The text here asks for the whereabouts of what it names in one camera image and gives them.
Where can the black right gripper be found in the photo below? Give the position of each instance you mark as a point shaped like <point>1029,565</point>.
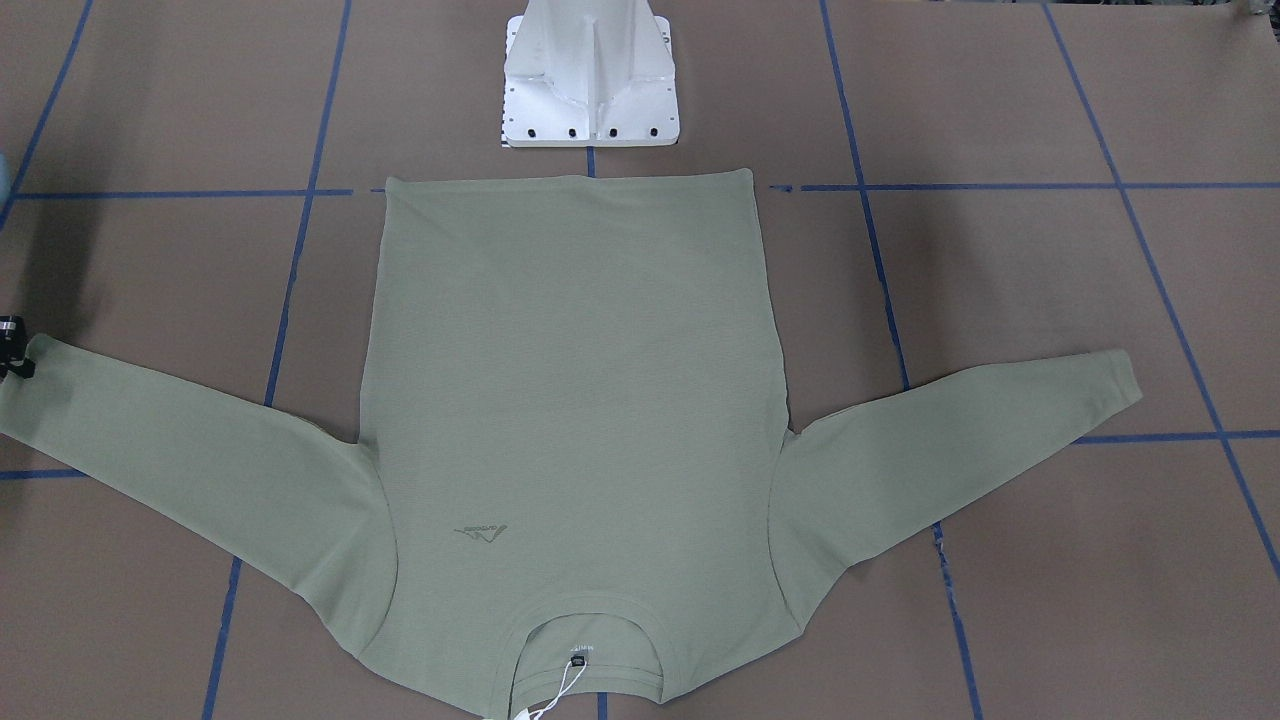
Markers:
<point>12,352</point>

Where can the sage green long-sleeve shirt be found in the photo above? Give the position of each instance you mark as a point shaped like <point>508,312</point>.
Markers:
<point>575,459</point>

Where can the white shirt hang tag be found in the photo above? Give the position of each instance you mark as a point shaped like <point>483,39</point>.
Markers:
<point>540,705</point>

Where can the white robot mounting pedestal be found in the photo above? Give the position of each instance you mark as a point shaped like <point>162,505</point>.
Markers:
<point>589,74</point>

